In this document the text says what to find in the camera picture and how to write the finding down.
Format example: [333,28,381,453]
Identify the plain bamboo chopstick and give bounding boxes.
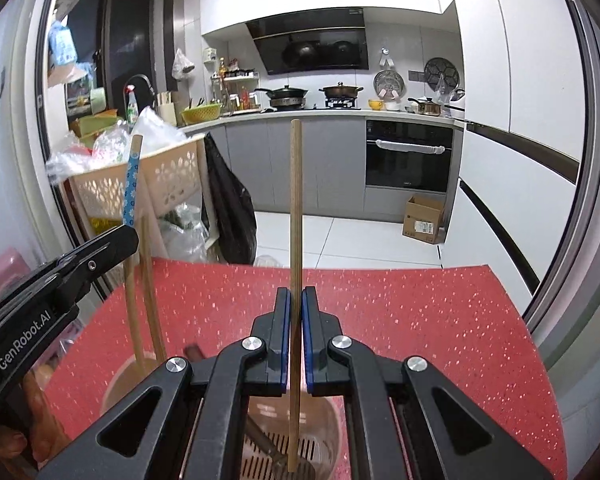
[287,119,303,474]

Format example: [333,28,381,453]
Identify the blue patterned bamboo chopstick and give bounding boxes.
[121,133,146,376]

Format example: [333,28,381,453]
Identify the black kitchen faucet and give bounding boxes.
[123,73,157,112]

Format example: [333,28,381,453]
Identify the person's left hand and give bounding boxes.
[0,368,74,470]

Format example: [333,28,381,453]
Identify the pink plastic stool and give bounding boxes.
[0,247,31,293]

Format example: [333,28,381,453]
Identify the beige utensil holder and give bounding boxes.
[100,356,341,479]

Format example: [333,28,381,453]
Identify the chopstick standing in holder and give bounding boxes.
[138,216,166,362]

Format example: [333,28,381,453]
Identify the beige plastic storage rack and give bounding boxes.
[69,133,211,258]

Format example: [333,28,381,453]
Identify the clear plastic bags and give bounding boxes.
[45,107,186,185]

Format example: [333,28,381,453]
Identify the cardboard box on floor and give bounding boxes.
[402,195,444,244]

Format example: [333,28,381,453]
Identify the black garbage bag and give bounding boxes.
[204,133,257,266]

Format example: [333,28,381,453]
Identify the black built-in oven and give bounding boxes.
[365,120,453,193]

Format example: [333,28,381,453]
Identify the yellow green bowl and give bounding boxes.
[181,103,222,126]

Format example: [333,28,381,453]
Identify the lidded pot on stove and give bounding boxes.
[320,81,363,110]

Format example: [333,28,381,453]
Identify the black wok on stove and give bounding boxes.
[254,84,308,110]

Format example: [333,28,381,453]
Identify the white refrigerator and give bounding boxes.
[441,0,586,312]

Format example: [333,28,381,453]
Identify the black range hood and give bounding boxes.
[246,8,368,75]

